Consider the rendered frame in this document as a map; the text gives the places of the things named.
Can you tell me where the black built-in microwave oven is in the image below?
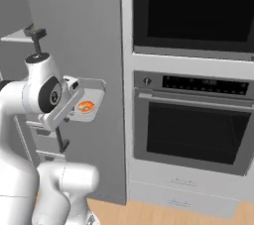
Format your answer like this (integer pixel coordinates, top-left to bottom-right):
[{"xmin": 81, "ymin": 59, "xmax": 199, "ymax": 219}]
[{"xmin": 132, "ymin": 0, "xmax": 254, "ymax": 62}]

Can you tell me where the steel built-in oven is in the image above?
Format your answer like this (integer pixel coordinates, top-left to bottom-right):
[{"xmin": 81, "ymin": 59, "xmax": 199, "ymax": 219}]
[{"xmin": 132, "ymin": 69, "xmax": 254, "ymax": 177}]

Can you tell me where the orange shrimp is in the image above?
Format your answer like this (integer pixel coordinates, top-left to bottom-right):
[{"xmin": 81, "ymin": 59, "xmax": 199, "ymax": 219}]
[{"xmin": 76, "ymin": 100, "xmax": 96, "ymax": 114}]

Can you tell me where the white drawer front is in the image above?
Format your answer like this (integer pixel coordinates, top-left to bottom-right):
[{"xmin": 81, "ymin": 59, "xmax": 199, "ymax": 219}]
[
  {"xmin": 128, "ymin": 159, "xmax": 254, "ymax": 203},
  {"xmin": 128, "ymin": 179, "xmax": 241, "ymax": 219}
]

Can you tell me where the steel oven door handle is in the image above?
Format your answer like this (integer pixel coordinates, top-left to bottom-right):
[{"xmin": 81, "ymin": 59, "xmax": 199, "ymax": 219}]
[{"xmin": 137, "ymin": 91, "xmax": 254, "ymax": 112}]

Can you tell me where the grey freezer door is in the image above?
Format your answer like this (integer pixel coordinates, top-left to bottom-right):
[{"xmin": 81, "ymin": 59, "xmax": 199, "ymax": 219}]
[{"xmin": 20, "ymin": 0, "xmax": 129, "ymax": 206}]

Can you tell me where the round steel oven knob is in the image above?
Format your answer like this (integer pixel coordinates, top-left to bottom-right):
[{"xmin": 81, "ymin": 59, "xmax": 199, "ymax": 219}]
[{"xmin": 141, "ymin": 75, "xmax": 152, "ymax": 87}]

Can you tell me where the white freezer drawer rack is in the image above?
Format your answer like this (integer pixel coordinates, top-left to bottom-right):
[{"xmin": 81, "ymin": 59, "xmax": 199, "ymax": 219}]
[{"xmin": 25, "ymin": 119, "xmax": 68, "ymax": 165}]

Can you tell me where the thin steel drawer handle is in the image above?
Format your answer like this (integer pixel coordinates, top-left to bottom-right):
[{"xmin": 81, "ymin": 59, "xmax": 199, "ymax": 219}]
[
  {"xmin": 171, "ymin": 177, "xmax": 198, "ymax": 187},
  {"xmin": 168, "ymin": 198, "xmax": 193, "ymax": 208}
]

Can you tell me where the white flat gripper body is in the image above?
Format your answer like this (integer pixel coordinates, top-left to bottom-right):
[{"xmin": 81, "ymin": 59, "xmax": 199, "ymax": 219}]
[{"xmin": 40, "ymin": 86, "xmax": 86, "ymax": 132}]

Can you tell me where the white container with shrimp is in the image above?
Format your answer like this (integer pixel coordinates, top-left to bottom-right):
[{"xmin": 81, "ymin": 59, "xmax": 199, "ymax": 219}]
[{"xmin": 66, "ymin": 76, "xmax": 107, "ymax": 124}]

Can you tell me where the white tall oven cabinet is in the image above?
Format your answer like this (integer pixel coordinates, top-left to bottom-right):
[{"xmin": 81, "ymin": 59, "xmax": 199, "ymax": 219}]
[{"xmin": 119, "ymin": 0, "xmax": 254, "ymax": 219}]

